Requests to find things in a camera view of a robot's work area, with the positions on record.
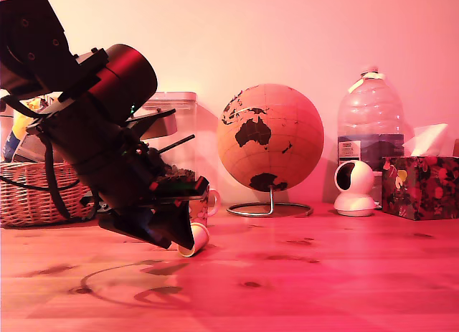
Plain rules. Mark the clear storage jar with lid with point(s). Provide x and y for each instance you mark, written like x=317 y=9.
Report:
x=186 y=109

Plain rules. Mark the cork globe on metal stand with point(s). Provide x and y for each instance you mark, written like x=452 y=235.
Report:
x=272 y=138

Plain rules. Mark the large clear water bottle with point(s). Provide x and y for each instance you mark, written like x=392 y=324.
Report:
x=371 y=113

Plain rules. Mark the cartoon print coffee mug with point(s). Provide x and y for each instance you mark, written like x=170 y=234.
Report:
x=199 y=211

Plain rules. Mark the yellow and blue snack bag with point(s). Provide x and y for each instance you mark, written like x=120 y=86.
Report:
x=16 y=138

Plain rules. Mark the floral tissue box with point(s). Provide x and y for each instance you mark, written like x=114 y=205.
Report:
x=419 y=188

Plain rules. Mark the small white round camera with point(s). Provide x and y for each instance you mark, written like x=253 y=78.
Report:
x=358 y=199

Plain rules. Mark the white tissue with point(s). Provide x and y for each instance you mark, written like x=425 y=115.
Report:
x=428 y=140

